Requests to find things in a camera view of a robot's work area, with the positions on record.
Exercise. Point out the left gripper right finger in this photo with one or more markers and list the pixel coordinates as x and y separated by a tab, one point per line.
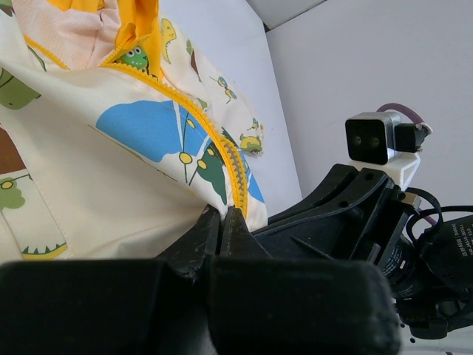
265	305

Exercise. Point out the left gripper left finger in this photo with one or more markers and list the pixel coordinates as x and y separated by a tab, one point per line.
126	306

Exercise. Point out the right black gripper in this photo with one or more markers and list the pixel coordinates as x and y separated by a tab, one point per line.
348	209

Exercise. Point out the cream dinosaur print hooded jacket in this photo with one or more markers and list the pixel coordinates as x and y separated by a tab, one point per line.
116	133

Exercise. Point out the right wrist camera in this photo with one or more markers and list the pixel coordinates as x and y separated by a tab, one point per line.
380	140

